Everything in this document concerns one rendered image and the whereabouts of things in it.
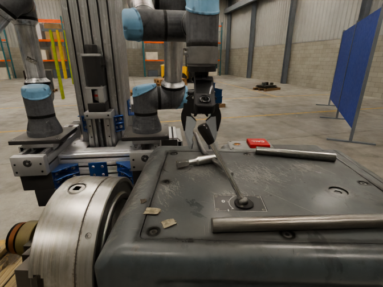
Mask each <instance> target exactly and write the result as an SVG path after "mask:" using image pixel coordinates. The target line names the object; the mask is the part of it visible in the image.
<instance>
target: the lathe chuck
mask: <svg viewBox="0 0 383 287"><path fill-rule="evenodd" d="M107 178H109V177H98V176H76V177H72V178H70V179H68V180H66V181H65V182H64V183H63V184H61V185H60V186H59V188H58V189H57V190H56V191H55V192H54V193H53V195H52V196H51V198H50V199H49V201H48V202H47V204H46V206H45V208H44V210H43V212H42V214H41V216H40V218H39V221H38V223H37V226H36V229H35V232H34V236H33V239H32V243H31V248H30V255H29V260H28V278H34V277H35V276H36V275H40V278H43V279H44V287H76V285H75V268H76V255H77V250H78V242H79V237H80V232H81V228H82V225H83V220H84V217H85V214H86V212H87V208H88V206H89V203H90V201H91V199H92V197H93V195H94V193H95V191H96V190H97V188H98V187H99V186H100V184H101V183H102V182H103V181H104V180H105V179H107ZM79 184H82V185H85V188H84V189H83V190H81V191H79V192H69V190H70V188H71V187H72V186H74V185H79Z"/></svg>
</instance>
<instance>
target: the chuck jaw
mask: <svg viewBox="0 0 383 287"><path fill-rule="evenodd" d="M31 243H32V239H31V240H30V241H28V242H27V243H26V244H25V245H24V246H23V252H24V253H23V254H22V263H21V264H20V265H19V266H18V267H17V268H16V269H15V278H16V283H17V287H44V279H43V278H40V275H36V276H35V277H34V278H28V260H29V255H30V248H31Z"/></svg>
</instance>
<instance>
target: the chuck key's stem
mask: <svg viewBox="0 0 383 287"><path fill-rule="evenodd" d="M212 158H215V159H216V160H217V158H216V156H215V154H210V155H203V156H199V157H196V158H195V159H188V160H187V159H184V160H179V161H176V166H177V167H178V168H179V167H186V166H189V165H195V164H196V165H204V164H208V163H212V161H211V159H212Z"/></svg>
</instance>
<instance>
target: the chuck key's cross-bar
mask: <svg viewBox="0 0 383 287"><path fill-rule="evenodd" d="M194 136H195V138H196V140H197V143H198V145H199V148H200V149H201V152H202V154H203V155H209V153H207V152H206V150H205V148H204V146H203V144H202V142H201V140H200V138H199V136H198V134H197V132H194ZM211 161H212V163H214V164H215V165H216V166H218V167H219V168H220V169H221V170H222V171H223V169H222V167H221V165H220V164H219V162H218V160H216V159H215V158H212V159H211ZM229 171H230V173H231V175H232V176H233V175H234V173H233V172H232V171H231V170H230V169H229Z"/></svg>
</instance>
